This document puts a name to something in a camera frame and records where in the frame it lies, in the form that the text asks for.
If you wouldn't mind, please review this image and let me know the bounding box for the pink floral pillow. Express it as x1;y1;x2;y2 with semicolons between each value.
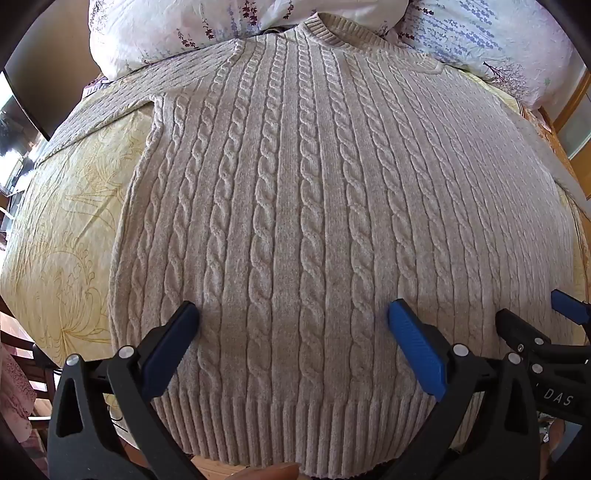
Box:
87;0;411;80

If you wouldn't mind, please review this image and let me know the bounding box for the wooden glazed door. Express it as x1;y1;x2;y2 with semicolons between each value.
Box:
538;69;591;201

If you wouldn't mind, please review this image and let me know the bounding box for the black television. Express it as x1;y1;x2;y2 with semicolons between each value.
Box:
2;4;100;142

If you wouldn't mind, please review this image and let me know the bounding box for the yellow floral bed sheet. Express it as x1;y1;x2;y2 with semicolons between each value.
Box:
0;76;591;464

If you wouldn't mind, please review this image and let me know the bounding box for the pink floral cloth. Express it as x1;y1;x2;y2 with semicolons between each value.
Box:
0;344;38;444

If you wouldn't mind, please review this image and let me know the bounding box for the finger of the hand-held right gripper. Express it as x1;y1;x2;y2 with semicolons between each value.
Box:
551;289;591;334
495;308;552;358

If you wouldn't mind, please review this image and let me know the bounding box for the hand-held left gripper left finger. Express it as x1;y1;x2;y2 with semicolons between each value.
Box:
45;301;201;480

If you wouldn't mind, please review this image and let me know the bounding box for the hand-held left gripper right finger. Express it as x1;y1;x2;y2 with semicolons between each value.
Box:
382;298;542;480

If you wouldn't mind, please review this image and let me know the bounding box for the dark wooden chair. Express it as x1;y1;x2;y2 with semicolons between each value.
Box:
0;295;58;462

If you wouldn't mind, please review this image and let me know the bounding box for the beige cable-knit sweater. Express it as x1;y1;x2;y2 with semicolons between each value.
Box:
34;13;591;476

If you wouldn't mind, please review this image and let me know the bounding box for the white lavender print pillow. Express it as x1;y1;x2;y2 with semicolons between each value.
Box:
394;0;589;112

